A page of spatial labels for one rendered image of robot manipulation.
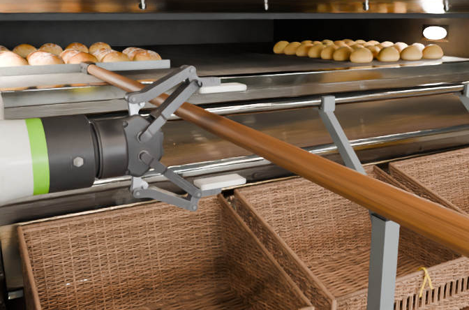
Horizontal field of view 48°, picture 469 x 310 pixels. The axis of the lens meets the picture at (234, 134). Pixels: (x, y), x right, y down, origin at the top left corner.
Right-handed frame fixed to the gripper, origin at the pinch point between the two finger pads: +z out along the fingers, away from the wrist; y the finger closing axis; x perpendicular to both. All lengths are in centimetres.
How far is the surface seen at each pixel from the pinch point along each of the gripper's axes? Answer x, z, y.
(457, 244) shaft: 39.7, -1.3, 0.6
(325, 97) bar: -30.4, 39.1, 1.6
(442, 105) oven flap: -70, 123, 16
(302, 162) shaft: 18.5, -1.1, -0.6
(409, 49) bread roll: -86, 121, -4
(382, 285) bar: -9, 39, 38
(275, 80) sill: -69, 49, 3
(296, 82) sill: -69, 57, 3
